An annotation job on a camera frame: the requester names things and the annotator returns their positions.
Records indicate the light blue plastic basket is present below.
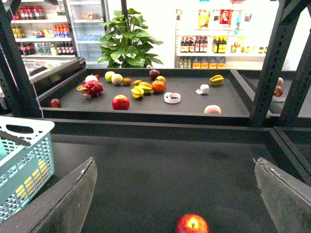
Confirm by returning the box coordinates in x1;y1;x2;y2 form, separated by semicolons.
0;116;55;221

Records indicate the small brown fruit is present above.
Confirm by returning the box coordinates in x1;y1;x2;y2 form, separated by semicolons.
133;80;142;86

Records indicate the grey basket handle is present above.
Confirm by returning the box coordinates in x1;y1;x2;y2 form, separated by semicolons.
0;131;31;147

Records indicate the green potted plant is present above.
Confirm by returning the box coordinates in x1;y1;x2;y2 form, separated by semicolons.
98;8;163;68

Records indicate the red apple in tray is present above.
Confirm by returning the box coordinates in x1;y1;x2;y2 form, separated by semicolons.
112;95;130;110

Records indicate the brown kiwi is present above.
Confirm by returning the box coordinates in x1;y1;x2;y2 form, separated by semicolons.
122;78;132;86

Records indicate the yellow star fruit pair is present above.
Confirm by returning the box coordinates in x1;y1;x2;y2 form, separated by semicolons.
131;82;153;99

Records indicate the black left frame post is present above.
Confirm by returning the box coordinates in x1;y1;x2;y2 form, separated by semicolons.
0;0;44;118

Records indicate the pale fruit far right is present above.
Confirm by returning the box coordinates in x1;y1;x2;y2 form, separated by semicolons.
277;77;284;86

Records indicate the green apple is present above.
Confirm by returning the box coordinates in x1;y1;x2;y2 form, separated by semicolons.
104;71;115;83

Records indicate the small dark red apple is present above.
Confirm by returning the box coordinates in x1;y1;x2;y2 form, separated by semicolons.
50;99;62;108

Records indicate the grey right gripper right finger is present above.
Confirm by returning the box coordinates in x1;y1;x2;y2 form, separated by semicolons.
255;157;311;233

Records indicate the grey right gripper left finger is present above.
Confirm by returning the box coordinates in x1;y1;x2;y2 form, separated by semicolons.
0;157;98;233

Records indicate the orange tangerine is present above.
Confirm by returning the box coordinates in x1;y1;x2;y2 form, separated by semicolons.
151;80;166;93

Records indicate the dark purple fruit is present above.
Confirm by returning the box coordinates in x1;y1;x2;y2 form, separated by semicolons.
149;69;160;80

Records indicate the red apple on table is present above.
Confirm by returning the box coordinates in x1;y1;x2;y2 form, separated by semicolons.
175;214;210;233

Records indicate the red yellow peach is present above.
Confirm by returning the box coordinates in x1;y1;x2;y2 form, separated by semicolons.
155;76;166;84

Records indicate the white bottle shelf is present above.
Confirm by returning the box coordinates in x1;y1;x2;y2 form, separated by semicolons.
174;0;279;70

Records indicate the yellow mango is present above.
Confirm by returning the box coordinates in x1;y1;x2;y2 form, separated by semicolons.
16;160;49;199

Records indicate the pink dragon fruit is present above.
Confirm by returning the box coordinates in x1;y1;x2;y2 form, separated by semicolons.
76;80;104;98

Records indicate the lone yellow star fruit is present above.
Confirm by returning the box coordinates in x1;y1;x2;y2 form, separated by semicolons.
210;75;225;86

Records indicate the pale peach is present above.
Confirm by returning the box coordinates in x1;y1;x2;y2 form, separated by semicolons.
204;105;222;114

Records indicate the glass door fridge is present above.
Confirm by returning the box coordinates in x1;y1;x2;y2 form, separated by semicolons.
66;0;109;69

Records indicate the white round fruit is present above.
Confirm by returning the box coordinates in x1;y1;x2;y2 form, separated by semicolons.
85;75;98;82

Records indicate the left drinks shelf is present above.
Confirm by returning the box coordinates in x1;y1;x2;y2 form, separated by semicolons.
11;0;77;57

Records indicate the red fruit far right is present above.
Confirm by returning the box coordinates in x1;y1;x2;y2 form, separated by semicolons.
274;85;283;97

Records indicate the black metal frame post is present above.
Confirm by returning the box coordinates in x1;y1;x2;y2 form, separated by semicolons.
249;0;311;127

